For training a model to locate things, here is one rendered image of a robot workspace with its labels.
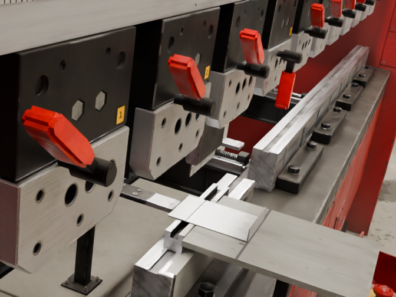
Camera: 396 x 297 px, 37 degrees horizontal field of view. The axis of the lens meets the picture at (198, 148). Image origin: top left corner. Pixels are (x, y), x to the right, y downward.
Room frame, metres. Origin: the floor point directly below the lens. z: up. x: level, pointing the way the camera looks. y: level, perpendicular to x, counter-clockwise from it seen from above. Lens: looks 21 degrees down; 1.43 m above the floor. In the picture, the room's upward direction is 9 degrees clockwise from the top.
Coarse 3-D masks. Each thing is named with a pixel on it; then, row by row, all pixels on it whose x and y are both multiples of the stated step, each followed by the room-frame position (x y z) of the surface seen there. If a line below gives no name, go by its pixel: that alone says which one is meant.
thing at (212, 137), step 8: (208, 128) 0.80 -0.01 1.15; (216, 128) 0.83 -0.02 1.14; (224, 128) 0.87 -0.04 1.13; (208, 136) 0.80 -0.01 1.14; (216, 136) 0.84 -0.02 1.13; (200, 144) 0.78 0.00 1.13; (208, 144) 0.81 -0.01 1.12; (216, 144) 0.85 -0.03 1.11; (192, 152) 0.78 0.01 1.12; (200, 152) 0.78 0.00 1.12; (208, 152) 0.81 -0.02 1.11; (192, 160) 0.78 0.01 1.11; (200, 160) 0.79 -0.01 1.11; (208, 160) 0.85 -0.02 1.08; (192, 168) 0.78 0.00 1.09
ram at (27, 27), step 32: (64, 0) 0.39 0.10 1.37; (96, 0) 0.42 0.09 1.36; (128, 0) 0.47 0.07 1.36; (160, 0) 0.52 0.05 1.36; (192, 0) 0.59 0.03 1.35; (224, 0) 0.68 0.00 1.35; (0, 32) 0.33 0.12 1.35; (32, 32) 0.36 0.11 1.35; (64, 32) 0.39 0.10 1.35; (96, 32) 0.43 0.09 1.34
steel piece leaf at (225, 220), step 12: (204, 204) 0.86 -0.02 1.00; (216, 204) 0.86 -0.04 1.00; (192, 216) 0.81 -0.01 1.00; (204, 216) 0.82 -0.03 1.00; (216, 216) 0.82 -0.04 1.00; (228, 216) 0.83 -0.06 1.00; (240, 216) 0.83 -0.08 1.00; (252, 216) 0.84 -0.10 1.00; (264, 216) 0.84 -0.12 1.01; (216, 228) 0.78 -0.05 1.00; (228, 228) 0.79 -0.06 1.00; (240, 228) 0.80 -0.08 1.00; (252, 228) 0.77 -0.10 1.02
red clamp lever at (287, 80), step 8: (280, 56) 0.95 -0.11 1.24; (288, 56) 0.94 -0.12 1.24; (296, 56) 0.94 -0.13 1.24; (288, 64) 0.95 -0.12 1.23; (288, 72) 0.95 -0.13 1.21; (280, 80) 0.95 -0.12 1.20; (288, 80) 0.94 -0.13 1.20; (280, 88) 0.95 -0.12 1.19; (288, 88) 0.94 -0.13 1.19; (280, 96) 0.94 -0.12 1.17; (288, 96) 0.94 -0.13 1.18; (280, 104) 0.94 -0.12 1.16; (288, 104) 0.94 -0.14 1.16
